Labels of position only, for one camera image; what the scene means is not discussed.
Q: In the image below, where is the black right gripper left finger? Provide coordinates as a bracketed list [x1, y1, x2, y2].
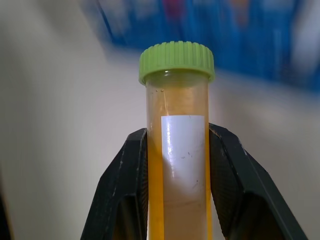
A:
[79, 127, 149, 240]

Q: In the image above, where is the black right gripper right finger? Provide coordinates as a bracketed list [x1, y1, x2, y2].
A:
[207, 122, 313, 240]

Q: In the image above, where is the yellow test tube green cap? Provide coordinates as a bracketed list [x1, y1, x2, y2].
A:
[138, 41, 216, 240]

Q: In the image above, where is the blue test tube rack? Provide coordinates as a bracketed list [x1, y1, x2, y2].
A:
[96, 0, 320, 93]

